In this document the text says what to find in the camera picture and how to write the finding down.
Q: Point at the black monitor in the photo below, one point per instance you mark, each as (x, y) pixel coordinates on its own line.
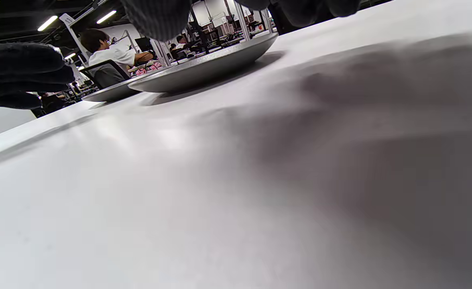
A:
(143, 43)

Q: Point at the grey plate holding rice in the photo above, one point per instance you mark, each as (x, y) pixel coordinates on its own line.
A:
(109, 93)

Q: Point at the person's right hand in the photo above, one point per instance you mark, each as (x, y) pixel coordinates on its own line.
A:
(159, 20)

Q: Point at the pink object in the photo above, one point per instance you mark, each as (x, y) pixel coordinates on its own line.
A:
(141, 71)

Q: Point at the black office chair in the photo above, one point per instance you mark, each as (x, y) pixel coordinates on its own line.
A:
(107, 76)

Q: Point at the ceiling strip light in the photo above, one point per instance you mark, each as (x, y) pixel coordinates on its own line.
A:
(47, 23)
(70, 56)
(106, 17)

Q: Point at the silver frame post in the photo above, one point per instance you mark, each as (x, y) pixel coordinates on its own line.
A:
(242, 22)
(159, 52)

